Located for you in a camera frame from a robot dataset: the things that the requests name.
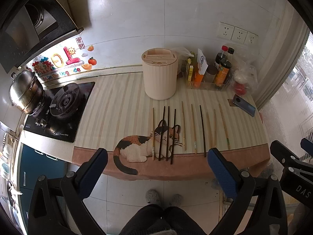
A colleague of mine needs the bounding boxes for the dark soy sauce bottle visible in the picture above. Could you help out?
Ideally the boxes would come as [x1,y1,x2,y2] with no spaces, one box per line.
[214,45,228,69]

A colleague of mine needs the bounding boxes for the black chopstick curved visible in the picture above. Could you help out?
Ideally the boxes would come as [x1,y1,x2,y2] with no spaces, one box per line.
[200,105,206,158]

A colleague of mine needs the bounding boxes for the brown card label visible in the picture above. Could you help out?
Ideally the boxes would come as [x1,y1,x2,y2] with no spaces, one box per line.
[228,99,237,107]

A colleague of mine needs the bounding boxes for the red object in bag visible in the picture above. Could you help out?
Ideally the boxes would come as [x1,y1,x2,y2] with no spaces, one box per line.
[233,82,247,96]

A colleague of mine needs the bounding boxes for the wooden chopstick green tip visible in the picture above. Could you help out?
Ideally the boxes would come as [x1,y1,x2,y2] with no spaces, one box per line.
[219,103,231,150]

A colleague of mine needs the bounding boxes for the teal cabinet door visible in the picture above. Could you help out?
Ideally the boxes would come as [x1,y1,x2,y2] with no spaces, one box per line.
[19,145,68,229]

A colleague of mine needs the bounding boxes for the grey slipper left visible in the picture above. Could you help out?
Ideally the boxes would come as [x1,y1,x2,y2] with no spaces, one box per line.
[145,189,161,206]

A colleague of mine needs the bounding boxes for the colourful wall stickers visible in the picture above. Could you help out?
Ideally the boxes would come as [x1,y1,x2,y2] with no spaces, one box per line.
[23,36,97,83]

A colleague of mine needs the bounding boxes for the beige cylindrical utensil holder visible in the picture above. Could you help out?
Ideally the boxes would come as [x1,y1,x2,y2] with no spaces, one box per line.
[142,48,178,100]

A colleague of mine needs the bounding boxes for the grey slipper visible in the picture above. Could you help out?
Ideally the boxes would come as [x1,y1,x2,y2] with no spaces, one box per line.
[145,189,161,206]
[169,194,183,207]

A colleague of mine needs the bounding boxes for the grey slipper right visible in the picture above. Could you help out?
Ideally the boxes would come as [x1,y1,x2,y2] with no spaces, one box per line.
[169,194,183,207]

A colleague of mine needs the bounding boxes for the dark blue smartphone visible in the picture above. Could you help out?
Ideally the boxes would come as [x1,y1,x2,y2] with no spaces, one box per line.
[233,94,256,117]

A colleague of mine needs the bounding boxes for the black gas stove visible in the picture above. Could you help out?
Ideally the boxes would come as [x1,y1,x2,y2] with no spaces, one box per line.
[24,82,95,143]

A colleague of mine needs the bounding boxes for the yellow seasoning packet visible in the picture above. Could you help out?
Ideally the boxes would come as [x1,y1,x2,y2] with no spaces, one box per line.
[186,57,194,82]

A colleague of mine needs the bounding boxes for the white wall socket strip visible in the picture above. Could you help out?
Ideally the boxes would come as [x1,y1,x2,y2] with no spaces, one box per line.
[216,22,258,45]

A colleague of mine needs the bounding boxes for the striped cat table mat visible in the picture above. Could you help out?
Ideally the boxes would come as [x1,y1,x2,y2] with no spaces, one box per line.
[72,73,270,180]

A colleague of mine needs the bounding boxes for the person's dark trousers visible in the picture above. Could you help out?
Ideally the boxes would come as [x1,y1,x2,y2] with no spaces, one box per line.
[120,204,205,234]

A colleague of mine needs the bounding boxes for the black range hood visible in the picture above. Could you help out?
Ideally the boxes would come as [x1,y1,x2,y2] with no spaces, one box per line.
[1,0,83,73]

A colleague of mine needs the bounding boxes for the stainless steel pot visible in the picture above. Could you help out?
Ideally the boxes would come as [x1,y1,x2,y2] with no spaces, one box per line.
[8,70,45,116]

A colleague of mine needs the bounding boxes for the orange seasoning box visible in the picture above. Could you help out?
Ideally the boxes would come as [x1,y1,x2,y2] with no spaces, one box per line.
[193,68,204,88]

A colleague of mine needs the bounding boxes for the clear plastic bag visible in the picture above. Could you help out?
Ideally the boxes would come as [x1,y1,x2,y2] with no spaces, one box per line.
[226,43,259,94]

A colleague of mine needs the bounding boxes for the clear condiment tray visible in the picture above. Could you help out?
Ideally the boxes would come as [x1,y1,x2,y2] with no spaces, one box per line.
[184,77,231,91]

